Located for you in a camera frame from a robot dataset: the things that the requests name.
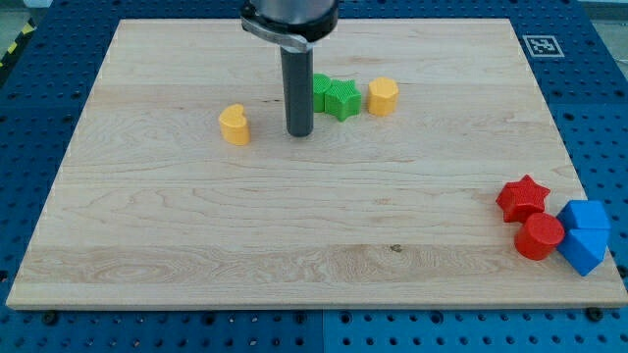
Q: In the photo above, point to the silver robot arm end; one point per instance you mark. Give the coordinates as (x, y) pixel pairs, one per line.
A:
(294, 25)

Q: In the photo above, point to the blue triangle block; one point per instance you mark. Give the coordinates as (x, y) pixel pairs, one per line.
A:
(584, 248)

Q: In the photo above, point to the green star block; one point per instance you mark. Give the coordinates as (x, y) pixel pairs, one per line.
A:
(342, 99)

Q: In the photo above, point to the green cylinder block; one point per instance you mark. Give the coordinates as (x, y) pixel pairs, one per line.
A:
(321, 84)

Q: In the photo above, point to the yellow heart block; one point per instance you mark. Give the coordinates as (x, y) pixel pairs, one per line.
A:
(234, 125)

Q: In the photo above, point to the yellow hexagon block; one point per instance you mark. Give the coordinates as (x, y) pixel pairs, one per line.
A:
(382, 96)

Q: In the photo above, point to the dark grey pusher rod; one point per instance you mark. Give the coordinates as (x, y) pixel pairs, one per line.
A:
(297, 71)

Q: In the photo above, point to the wooden board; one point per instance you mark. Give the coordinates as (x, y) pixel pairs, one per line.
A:
(152, 209)

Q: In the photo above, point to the red star block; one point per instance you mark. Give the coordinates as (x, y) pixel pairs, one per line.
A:
(520, 199)

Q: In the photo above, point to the red cylinder block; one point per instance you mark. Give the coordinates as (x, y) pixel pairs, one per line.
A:
(539, 236)

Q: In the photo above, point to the white fiducial marker tag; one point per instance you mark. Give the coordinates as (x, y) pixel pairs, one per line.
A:
(542, 46)

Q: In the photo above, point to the blue cube block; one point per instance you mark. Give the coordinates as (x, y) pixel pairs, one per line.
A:
(584, 214)

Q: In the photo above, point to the black bolt left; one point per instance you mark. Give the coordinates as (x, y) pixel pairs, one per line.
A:
(50, 318)

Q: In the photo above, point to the black bolt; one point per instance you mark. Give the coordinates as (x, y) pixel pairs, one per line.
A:
(594, 314)
(50, 318)

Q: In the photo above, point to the black bolt right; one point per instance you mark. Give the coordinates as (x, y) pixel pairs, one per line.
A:
(594, 314)

